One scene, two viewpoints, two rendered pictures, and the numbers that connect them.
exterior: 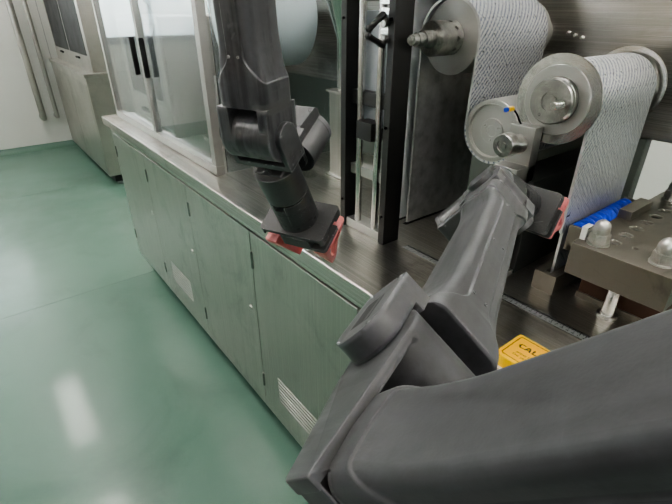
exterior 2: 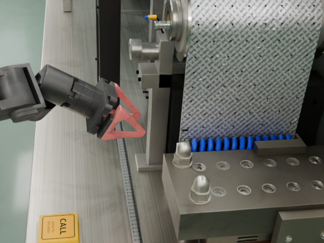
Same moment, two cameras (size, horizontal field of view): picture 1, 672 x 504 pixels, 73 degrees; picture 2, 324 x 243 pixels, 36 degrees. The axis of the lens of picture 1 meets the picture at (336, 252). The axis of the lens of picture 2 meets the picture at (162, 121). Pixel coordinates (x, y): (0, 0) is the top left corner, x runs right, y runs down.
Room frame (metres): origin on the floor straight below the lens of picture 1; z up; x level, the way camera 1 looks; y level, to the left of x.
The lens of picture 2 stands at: (0.04, -0.73, 1.57)
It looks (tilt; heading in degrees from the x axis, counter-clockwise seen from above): 33 degrees down; 26
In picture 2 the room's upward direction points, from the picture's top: 4 degrees clockwise
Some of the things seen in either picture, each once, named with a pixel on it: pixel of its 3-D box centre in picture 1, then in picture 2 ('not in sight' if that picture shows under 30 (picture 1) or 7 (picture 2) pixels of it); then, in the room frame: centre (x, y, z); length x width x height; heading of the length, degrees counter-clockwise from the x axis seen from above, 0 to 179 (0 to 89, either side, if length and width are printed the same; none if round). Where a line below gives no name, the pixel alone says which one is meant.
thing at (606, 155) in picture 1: (603, 172); (244, 101); (0.82, -0.51, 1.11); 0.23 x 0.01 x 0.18; 128
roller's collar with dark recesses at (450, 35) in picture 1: (441, 38); not in sight; (0.98, -0.21, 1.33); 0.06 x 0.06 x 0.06; 38
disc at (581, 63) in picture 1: (557, 100); (180, 19); (0.80, -0.38, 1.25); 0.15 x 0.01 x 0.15; 38
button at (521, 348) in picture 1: (526, 359); (59, 231); (0.53, -0.29, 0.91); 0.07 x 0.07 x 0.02; 38
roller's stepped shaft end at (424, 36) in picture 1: (420, 39); not in sight; (0.95, -0.16, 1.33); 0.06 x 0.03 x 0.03; 128
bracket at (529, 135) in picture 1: (505, 206); (152, 105); (0.80, -0.33, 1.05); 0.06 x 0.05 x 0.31; 128
